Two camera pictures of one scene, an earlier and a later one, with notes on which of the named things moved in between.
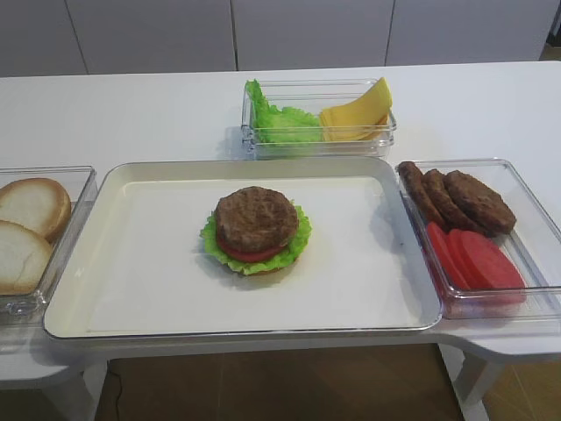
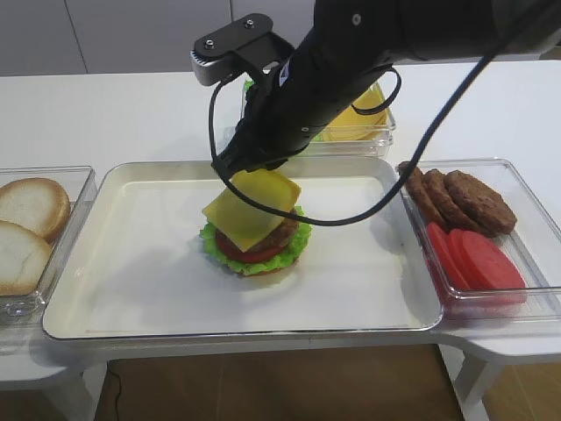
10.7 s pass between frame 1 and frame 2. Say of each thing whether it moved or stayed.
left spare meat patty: stayed
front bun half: stayed
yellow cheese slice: moved
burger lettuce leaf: stayed
